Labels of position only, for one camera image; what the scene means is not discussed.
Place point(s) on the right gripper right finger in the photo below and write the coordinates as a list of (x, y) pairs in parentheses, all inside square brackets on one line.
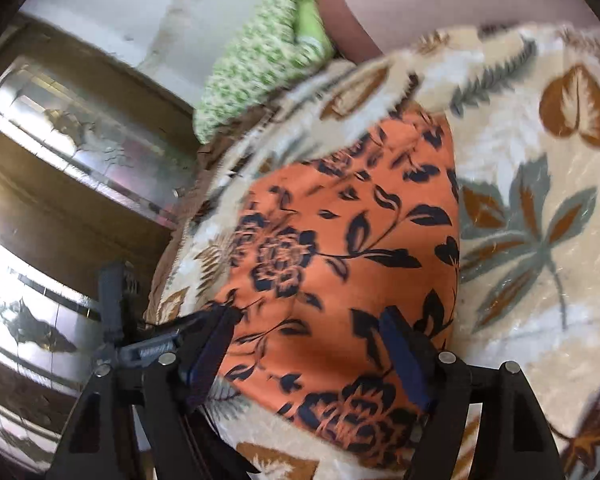
[(514, 439)]

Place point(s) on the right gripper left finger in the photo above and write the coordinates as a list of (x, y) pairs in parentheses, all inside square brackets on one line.
[(155, 384)]

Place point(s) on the orange black floral garment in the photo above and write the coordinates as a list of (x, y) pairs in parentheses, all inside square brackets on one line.
[(320, 249)]

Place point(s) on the wooden wardrobe with glass panels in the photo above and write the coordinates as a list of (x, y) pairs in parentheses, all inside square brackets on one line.
[(94, 159)]

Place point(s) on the brown ruffled bedspread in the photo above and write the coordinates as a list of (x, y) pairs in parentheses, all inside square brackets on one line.
[(208, 158)]

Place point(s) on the cream leaf-print fleece blanket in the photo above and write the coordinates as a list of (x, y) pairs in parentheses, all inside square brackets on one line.
[(523, 106)]

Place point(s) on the green white patterned pillow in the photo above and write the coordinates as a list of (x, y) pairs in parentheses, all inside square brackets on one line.
[(283, 42)]

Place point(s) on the pink brown bolster cushion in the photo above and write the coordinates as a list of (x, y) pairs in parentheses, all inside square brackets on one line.
[(365, 29)]

